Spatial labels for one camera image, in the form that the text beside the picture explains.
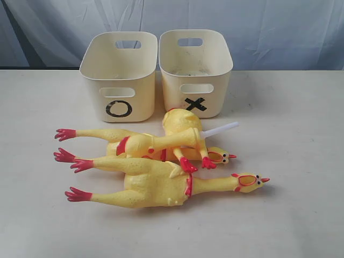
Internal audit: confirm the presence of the headless yellow chicken body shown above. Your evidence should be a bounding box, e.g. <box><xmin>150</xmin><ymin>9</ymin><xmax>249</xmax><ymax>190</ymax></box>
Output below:
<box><xmin>162</xmin><ymin>108</ymin><xmax>216</xmax><ymax>173</ymax></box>

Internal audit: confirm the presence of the yellow rubber chicken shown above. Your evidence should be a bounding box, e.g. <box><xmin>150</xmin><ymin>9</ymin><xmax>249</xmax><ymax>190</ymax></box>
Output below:
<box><xmin>65</xmin><ymin>157</ymin><xmax>269</xmax><ymax>208</ymax></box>
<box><xmin>53</xmin><ymin>128</ymin><xmax>238</xmax><ymax>164</ymax></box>

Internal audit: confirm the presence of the cream bin marked X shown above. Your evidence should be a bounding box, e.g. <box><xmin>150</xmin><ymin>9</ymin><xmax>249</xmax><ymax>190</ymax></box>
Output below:
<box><xmin>159</xmin><ymin>29</ymin><xmax>233</xmax><ymax>118</ymax></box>

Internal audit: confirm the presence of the cream bin marked O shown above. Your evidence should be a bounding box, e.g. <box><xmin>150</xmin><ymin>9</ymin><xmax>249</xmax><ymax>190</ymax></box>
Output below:
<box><xmin>80</xmin><ymin>31</ymin><xmax>158</xmax><ymax>123</ymax></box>

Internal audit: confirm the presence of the grey backdrop curtain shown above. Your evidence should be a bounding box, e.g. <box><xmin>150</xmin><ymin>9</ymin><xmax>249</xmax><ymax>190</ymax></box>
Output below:
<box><xmin>1</xmin><ymin>1</ymin><xmax>343</xmax><ymax>70</ymax></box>

